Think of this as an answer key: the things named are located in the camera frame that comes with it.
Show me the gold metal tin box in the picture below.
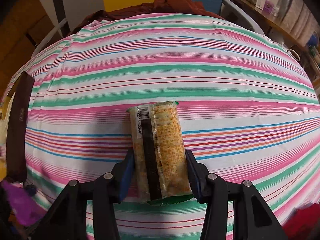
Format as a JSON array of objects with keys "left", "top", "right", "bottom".
[{"left": 1, "top": 71, "right": 35, "bottom": 183}]

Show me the purple snack packet in tin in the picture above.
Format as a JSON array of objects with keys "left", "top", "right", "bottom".
[{"left": 1, "top": 180, "right": 46, "bottom": 226}]

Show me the striped pink green bedsheet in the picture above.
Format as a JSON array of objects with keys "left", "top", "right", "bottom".
[{"left": 8, "top": 14, "right": 319, "bottom": 239}]

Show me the wooden side desk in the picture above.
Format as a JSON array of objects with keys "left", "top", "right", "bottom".
[{"left": 233, "top": 0, "right": 319, "bottom": 51}]

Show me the orange wooden wardrobe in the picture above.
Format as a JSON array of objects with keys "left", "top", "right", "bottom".
[{"left": 1, "top": 0, "right": 54, "bottom": 95}]

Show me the purple item on desk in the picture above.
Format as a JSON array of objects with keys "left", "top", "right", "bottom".
[{"left": 263, "top": 0, "right": 274, "bottom": 14}]

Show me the black rolled mat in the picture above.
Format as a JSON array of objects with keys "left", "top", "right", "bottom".
[{"left": 53, "top": 0, "right": 71, "bottom": 37}]

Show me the dark red blanket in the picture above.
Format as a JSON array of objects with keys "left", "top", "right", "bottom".
[{"left": 71, "top": 0, "right": 222, "bottom": 34}]

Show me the white bed frame rail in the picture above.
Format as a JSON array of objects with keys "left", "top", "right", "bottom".
[{"left": 31, "top": 18, "right": 67, "bottom": 58}]

